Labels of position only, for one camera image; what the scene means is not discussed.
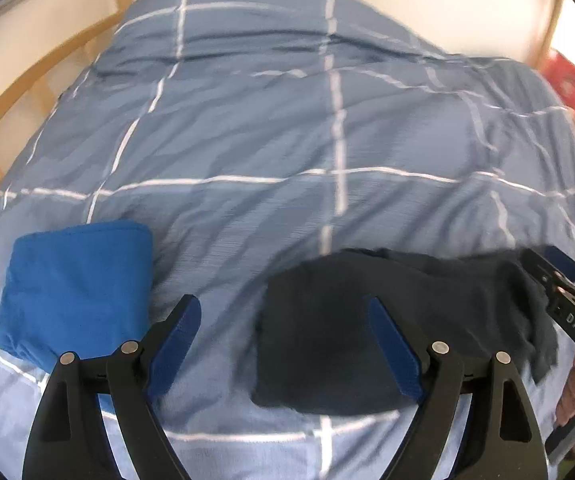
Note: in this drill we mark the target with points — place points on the wooden bed frame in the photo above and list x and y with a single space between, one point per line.
42 80

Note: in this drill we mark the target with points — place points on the folded blue cloth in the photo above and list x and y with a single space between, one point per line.
75 287

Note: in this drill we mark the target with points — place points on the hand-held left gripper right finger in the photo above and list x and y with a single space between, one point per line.
392 345

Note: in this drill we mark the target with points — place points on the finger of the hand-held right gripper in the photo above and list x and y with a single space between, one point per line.
557 272

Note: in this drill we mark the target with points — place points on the dark grey pants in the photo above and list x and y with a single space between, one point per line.
357 330

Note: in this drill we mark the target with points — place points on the blue checked blanket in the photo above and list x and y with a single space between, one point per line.
287 170

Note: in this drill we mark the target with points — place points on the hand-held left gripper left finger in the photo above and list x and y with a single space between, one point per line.
175 340

